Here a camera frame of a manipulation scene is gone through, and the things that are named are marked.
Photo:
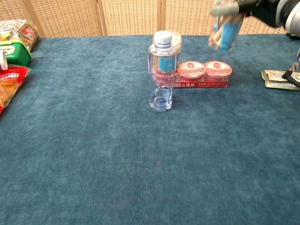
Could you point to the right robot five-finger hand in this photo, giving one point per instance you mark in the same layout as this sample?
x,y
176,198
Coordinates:
x,y
267,11

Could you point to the clear jar of snacks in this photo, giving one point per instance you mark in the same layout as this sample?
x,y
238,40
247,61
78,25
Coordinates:
x,y
226,32

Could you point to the white lidded can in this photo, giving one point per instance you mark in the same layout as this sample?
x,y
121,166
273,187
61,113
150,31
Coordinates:
x,y
177,47

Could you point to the yellow white snack packet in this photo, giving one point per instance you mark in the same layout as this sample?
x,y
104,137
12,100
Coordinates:
x,y
273,79

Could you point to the red yogurt cup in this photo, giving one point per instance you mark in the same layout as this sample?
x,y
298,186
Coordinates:
x,y
218,69
191,69

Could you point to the red cardboard cup sleeve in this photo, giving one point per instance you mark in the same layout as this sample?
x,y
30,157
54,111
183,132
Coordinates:
x,y
201,84

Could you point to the clear plastic water bottle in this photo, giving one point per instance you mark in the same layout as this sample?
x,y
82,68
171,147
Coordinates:
x,y
161,70

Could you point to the woven bamboo folding screen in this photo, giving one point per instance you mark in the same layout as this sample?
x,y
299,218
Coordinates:
x,y
131,16

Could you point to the blue table cloth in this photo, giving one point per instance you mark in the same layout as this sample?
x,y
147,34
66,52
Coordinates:
x,y
140,152

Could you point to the red clear snack bag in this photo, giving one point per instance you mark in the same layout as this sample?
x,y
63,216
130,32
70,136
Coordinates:
x,y
30,35

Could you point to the green lidded container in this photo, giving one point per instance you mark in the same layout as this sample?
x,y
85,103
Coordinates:
x,y
16,52

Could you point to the white-label snack bag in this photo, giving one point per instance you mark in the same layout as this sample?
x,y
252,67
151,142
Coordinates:
x,y
10,28

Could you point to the big red snack bag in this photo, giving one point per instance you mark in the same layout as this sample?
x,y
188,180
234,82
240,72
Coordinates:
x,y
10,86

